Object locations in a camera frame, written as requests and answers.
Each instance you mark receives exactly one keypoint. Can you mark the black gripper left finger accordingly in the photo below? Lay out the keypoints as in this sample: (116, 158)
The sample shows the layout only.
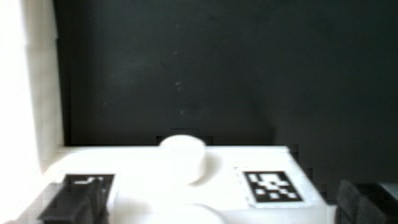
(79, 204)

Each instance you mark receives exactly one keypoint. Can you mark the white front drawer box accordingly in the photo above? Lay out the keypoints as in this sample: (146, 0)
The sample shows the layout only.
(199, 214)

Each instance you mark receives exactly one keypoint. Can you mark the white drawer cabinet frame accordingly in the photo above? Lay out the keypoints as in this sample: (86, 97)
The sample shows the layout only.
(29, 102)

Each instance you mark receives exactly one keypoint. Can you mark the white drawer box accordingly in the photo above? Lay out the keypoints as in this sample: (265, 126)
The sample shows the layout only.
(231, 177)
(199, 214)

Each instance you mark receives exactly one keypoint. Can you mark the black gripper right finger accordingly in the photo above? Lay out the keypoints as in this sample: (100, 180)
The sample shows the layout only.
(366, 203)

